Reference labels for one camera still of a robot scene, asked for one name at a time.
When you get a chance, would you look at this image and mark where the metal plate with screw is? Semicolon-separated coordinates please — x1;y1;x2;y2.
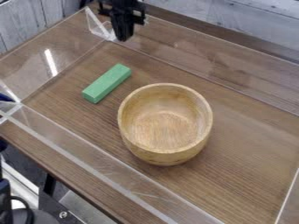
38;191;85;224

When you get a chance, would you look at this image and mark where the brown wooden bowl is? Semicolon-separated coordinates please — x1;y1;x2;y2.
116;83;213;166

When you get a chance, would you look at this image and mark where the clear acrylic front wall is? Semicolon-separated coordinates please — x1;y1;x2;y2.
0;101;223;224

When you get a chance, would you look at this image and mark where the green rectangular block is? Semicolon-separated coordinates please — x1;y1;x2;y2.
81;64;132;103

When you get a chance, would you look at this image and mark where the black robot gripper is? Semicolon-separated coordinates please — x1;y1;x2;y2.
97;0;145;41

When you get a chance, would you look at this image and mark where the black cable loop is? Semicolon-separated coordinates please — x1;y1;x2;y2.
0;195;34;224

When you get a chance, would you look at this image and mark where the black table leg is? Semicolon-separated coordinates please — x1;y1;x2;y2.
42;174;56;196

